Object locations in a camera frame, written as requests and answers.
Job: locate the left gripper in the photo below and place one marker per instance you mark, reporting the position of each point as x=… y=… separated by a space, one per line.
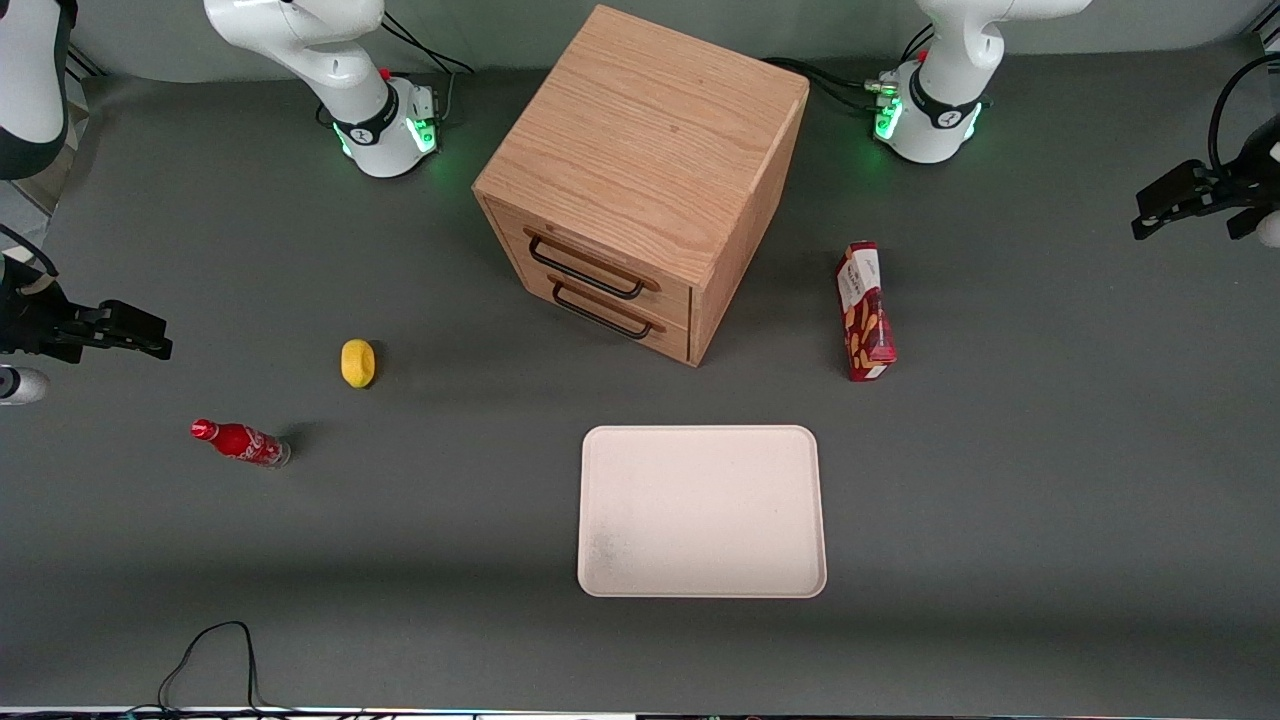
x=1247 y=187

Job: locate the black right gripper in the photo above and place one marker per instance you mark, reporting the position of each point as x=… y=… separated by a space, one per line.
x=30 y=322

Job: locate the red cookie box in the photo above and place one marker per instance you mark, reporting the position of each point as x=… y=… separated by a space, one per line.
x=865 y=310

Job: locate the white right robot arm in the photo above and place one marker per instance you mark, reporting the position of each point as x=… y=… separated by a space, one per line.
x=300 y=40

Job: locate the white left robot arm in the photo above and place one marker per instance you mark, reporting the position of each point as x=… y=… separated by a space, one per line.
x=945 y=70

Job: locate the white rectangular tray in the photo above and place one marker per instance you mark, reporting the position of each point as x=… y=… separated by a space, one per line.
x=700 y=510

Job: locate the red cola bottle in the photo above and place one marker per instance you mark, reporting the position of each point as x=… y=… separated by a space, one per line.
x=240 y=441

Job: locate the yellow lemon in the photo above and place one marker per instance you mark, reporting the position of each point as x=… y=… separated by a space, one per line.
x=358 y=363

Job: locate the wooden drawer front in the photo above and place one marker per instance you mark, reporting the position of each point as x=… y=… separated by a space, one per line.
x=610 y=255
x=625 y=330

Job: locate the wooden drawer cabinet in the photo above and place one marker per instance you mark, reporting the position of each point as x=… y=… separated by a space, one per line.
x=650 y=140

